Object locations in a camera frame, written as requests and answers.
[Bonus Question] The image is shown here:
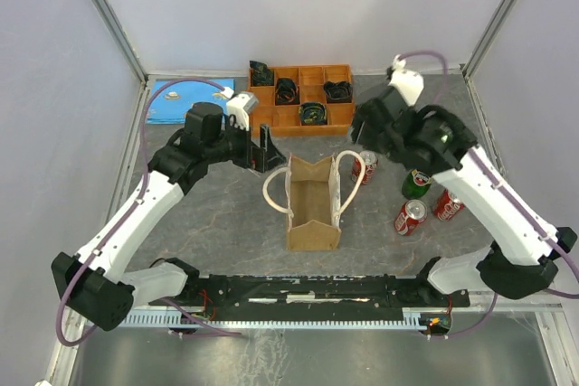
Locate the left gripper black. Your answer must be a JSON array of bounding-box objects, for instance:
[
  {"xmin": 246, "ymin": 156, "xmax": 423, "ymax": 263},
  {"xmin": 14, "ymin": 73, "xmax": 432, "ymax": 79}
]
[{"xmin": 204, "ymin": 116, "xmax": 285, "ymax": 173}]

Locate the red cola can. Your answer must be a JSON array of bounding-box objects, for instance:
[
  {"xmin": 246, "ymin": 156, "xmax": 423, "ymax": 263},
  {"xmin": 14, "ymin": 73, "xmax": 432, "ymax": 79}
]
[
  {"xmin": 351, "ymin": 150, "xmax": 378, "ymax": 185},
  {"xmin": 432, "ymin": 189, "xmax": 464, "ymax": 221},
  {"xmin": 394, "ymin": 199, "xmax": 428, "ymax": 236}
]

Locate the green glass bottle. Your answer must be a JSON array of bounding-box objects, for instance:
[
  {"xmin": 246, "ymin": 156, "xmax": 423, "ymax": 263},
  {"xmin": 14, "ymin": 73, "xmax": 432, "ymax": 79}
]
[{"xmin": 401, "ymin": 169, "xmax": 433, "ymax": 200}]

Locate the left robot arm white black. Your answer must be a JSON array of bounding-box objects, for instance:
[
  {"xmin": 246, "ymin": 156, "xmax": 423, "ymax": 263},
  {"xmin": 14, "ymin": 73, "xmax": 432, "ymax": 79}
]
[{"xmin": 52, "ymin": 102, "xmax": 287, "ymax": 331}]

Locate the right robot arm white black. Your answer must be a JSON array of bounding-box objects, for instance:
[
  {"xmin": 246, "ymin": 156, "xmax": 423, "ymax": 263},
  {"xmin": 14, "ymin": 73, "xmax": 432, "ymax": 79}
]
[{"xmin": 350, "ymin": 87, "xmax": 577, "ymax": 306}]

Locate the dark rolled sock lower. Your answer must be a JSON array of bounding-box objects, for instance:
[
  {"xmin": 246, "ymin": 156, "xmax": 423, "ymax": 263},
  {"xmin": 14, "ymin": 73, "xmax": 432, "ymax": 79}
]
[{"xmin": 299, "ymin": 102, "xmax": 327, "ymax": 126}]

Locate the dark rolled sock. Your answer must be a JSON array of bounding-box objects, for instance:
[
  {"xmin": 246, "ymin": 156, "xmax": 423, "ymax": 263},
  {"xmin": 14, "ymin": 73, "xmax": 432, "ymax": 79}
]
[
  {"xmin": 299, "ymin": 102, "xmax": 327, "ymax": 126},
  {"xmin": 249, "ymin": 61, "xmax": 274, "ymax": 87},
  {"xmin": 274, "ymin": 78, "xmax": 299, "ymax": 106},
  {"xmin": 323, "ymin": 80, "xmax": 353, "ymax": 103}
]

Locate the dark rolled sock right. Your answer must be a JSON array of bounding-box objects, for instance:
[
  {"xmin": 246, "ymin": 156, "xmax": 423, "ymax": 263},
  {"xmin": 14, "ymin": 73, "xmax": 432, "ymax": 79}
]
[{"xmin": 323, "ymin": 80, "xmax": 353, "ymax": 103}]

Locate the dark rolled sock middle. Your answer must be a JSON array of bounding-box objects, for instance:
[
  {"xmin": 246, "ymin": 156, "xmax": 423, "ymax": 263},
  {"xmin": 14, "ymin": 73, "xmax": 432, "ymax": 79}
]
[{"xmin": 274, "ymin": 78, "xmax": 299, "ymax": 106}]

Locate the orange wooden compartment tray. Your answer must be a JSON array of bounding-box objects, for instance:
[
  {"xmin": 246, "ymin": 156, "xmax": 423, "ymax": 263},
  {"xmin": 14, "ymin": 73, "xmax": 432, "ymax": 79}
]
[{"xmin": 248, "ymin": 64, "xmax": 355, "ymax": 137}]

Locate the dark rolled sock upper left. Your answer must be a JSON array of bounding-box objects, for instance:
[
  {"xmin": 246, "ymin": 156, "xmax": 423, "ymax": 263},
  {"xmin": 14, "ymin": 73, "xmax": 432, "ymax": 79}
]
[{"xmin": 249, "ymin": 61, "xmax": 274, "ymax": 87}]

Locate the blue patterned cloth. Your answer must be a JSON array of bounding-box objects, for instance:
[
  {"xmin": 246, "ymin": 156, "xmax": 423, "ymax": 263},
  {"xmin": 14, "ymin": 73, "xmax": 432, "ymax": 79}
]
[{"xmin": 147, "ymin": 81, "xmax": 227, "ymax": 125}]

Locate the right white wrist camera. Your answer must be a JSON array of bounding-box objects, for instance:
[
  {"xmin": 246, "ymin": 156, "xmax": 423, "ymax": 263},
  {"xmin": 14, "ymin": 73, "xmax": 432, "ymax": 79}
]
[{"xmin": 386, "ymin": 54, "xmax": 424, "ymax": 107}]

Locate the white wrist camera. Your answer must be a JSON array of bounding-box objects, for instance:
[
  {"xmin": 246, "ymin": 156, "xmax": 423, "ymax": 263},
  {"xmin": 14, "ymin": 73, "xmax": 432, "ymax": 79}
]
[
  {"xmin": 226, "ymin": 91, "xmax": 259, "ymax": 131},
  {"xmin": 386, "ymin": 54, "xmax": 424, "ymax": 107}
]

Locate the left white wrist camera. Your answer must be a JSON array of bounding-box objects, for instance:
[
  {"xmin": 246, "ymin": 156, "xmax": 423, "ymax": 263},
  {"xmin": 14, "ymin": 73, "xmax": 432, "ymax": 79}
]
[{"xmin": 226, "ymin": 91, "xmax": 259, "ymax": 131}]

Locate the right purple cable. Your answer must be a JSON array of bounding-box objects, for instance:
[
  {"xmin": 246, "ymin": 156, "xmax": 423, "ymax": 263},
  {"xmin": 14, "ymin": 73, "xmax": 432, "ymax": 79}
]
[{"xmin": 400, "ymin": 50, "xmax": 579, "ymax": 342}]

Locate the purple cable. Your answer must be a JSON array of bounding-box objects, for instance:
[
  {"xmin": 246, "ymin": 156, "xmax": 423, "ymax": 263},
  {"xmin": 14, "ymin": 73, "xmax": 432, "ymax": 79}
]
[
  {"xmin": 400, "ymin": 50, "xmax": 579, "ymax": 342},
  {"xmin": 54, "ymin": 78, "xmax": 236, "ymax": 347}
]

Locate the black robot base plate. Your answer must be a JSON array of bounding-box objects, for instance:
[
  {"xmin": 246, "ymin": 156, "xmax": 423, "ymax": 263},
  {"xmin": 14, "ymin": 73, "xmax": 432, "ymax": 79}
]
[{"xmin": 176, "ymin": 275, "xmax": 470, "ymax": 323}]

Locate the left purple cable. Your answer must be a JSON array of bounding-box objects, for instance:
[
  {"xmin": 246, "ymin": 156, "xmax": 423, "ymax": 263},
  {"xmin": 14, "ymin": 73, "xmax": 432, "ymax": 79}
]
[{"xmin": 54, "ymin": 78, "xmax": 236, "ymax": 347}]

